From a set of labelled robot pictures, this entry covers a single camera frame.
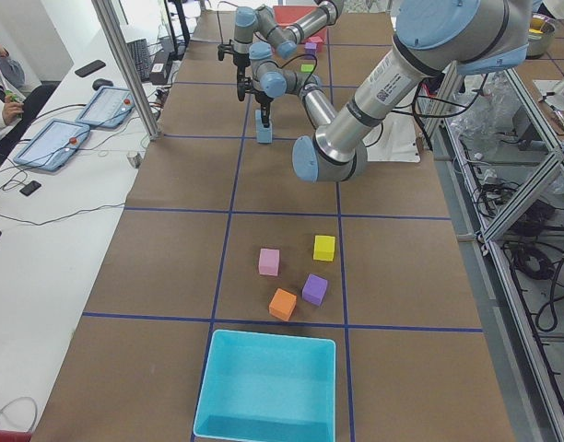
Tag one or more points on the light blue block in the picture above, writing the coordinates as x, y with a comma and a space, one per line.
257, 119
264, 135

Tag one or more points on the cyan plastic bin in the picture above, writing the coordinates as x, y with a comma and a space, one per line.
267, 387

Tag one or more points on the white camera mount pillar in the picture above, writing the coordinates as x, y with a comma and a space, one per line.
395, 140

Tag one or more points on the yellow block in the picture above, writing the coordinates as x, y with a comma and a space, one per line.
324, 248

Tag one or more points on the black computer mouse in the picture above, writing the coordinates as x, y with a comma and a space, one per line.
101, 82

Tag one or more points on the right teach pendant tablet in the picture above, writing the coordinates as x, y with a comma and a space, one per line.
108, 108

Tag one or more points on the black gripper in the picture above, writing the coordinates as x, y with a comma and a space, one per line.
263, 98
240, 63

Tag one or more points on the purple block left side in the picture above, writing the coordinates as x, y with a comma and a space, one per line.
314, 289

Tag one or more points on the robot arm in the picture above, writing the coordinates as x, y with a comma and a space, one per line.
282, 27
479, 36

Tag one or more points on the pink plastic bin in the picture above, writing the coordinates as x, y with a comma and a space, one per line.
285, 15

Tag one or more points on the black keyboard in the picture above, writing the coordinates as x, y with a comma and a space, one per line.
140, 55

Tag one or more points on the small metal weight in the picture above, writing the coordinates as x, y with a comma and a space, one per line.
134, 159

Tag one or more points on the teach pendant tablet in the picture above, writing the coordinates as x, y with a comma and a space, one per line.
53, 145
108, 108

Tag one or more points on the purple block right side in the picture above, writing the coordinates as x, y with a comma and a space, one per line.
310, 48

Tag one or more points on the light pink block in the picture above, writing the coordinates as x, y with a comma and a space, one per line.
269, 260

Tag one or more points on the aluminium frame post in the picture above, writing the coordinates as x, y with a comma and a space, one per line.
111, 27

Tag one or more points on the left teach pendant tablet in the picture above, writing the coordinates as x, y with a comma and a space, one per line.
53, 145

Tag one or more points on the orange block left side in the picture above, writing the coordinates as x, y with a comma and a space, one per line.
282, 304

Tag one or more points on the person at desk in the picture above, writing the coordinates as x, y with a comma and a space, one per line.
19, 107

